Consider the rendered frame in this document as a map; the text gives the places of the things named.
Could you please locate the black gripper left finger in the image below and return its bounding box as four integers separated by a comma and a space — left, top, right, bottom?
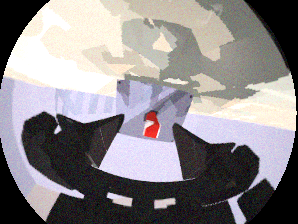
56, 113, 125, 168

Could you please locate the red peg with white top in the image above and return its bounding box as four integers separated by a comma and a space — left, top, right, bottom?
144, 112, 162, 139

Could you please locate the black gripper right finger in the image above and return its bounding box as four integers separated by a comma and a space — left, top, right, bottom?
173, 123, 237, 180

